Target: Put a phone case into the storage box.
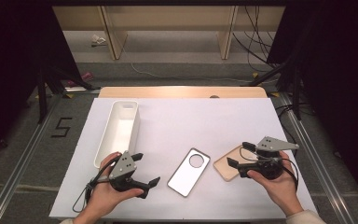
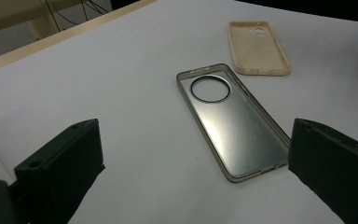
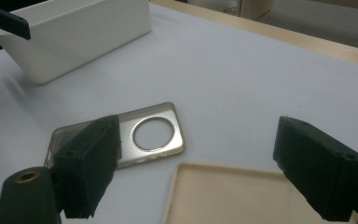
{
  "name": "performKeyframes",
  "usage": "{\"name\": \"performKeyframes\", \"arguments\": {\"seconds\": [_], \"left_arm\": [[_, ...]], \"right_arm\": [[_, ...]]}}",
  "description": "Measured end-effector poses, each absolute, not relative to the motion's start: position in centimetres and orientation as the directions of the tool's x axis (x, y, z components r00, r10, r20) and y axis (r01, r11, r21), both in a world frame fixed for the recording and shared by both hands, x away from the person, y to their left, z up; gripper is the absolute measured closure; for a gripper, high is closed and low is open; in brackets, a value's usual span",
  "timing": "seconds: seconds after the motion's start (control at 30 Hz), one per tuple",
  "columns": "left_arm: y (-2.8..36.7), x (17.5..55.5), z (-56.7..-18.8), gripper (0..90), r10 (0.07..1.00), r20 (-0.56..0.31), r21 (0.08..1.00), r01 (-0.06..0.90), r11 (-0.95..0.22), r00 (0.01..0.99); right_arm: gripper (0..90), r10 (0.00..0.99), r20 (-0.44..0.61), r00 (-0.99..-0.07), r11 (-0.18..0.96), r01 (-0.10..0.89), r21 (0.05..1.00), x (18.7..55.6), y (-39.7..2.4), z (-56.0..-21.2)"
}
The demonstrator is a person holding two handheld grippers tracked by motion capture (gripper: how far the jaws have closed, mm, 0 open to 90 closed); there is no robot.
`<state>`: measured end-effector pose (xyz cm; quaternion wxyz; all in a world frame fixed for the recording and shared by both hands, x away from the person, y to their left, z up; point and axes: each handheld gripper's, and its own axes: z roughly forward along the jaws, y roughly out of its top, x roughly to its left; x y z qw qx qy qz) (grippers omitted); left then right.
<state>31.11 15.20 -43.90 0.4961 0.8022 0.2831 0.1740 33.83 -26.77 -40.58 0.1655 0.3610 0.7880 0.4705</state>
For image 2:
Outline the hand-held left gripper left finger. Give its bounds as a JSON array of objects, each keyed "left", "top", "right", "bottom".
[{"left": 13, "top": 118, "right": 106, "bottom": 224}]

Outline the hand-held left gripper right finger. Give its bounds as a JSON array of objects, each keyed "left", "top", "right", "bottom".
[{"left": 287, "top": 118, "right": 358, "bottom": 224}]

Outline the metal bracket with hole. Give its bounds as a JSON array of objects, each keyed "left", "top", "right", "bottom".
[{"left": 175, "top": 63, "right": 292, "bottom": 184}]

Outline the white table cover sheet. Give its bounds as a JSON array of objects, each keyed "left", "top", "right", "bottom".
[{"left": 0, "top": 0, "right": 358, "bottom": 224}]

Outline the light wooden table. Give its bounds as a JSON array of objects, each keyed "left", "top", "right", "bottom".
[{"left": 0, "top": 0, "right": 159, "bottom": 76}]

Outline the beige wooden shelf unit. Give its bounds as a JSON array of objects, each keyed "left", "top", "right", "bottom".
[{"left": 0, "top": 0, "right": 88, "bottom": 40}]

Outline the black floor cable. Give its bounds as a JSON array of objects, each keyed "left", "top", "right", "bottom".
[{"left": 44, "top": 0, "right": 110, "bottom": 32}]

